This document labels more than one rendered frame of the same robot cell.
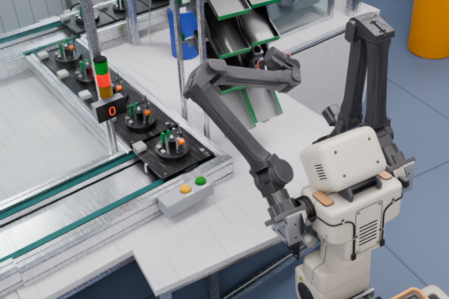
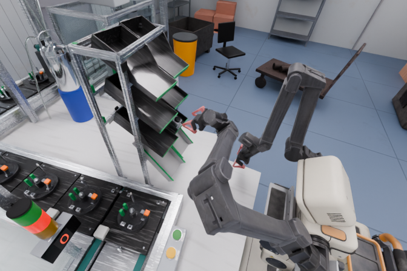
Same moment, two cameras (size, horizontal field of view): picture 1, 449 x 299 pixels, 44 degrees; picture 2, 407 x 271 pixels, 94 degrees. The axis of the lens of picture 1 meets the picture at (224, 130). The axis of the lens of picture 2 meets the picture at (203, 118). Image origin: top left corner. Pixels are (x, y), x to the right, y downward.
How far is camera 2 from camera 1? 143 cm
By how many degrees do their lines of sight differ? 33
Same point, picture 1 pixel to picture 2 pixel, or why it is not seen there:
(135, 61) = (43, 137)
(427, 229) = (234, 152)
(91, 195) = not seen: outside the picture
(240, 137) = (275, 233)
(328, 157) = (347, 206)
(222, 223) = (206, 254)
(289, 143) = (197, 156)
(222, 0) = (147, 79)
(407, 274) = not seen: hidden behind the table
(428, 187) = not seen: hidden behind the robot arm
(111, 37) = (9, 123)
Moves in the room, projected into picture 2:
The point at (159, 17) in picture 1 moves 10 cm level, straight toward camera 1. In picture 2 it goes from (47, 95) to (51, 100)
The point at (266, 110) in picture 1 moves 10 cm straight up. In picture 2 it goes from (181, 145) to (181, 133)
